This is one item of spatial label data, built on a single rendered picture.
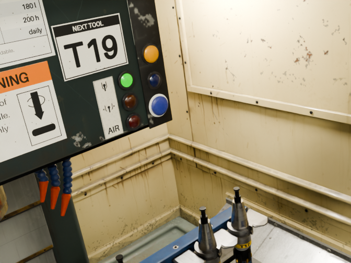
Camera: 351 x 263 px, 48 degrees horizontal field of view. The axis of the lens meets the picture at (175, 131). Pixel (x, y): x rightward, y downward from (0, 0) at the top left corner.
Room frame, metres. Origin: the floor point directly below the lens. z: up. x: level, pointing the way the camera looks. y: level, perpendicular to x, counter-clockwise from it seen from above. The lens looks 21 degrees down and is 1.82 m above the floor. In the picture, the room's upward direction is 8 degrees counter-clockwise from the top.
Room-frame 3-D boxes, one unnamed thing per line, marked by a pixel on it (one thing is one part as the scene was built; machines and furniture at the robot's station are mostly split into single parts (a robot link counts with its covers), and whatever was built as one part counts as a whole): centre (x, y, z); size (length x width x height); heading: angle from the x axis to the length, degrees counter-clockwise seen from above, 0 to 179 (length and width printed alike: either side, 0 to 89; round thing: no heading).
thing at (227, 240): (0.79, -0.08, 1.21); 0.07 x 0.05 x 0.01; 35
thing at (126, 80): (0.56, 0.06, 1.69); 0.02 x 0.01 x 0.02; 125
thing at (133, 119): (0.56, 0.06, 1.63); 0.02 x 0.01 x 0.02; 125
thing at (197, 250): (0.76, -0.04, 1.21); 0.06 x 0.06 x 0.03
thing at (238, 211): (0.83, -0.12, 1.26); 0.04 x 0.04 x 0.07
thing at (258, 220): (0.86, -0.17, 1.21); 0.07 x 0.05 x 0.01; 35
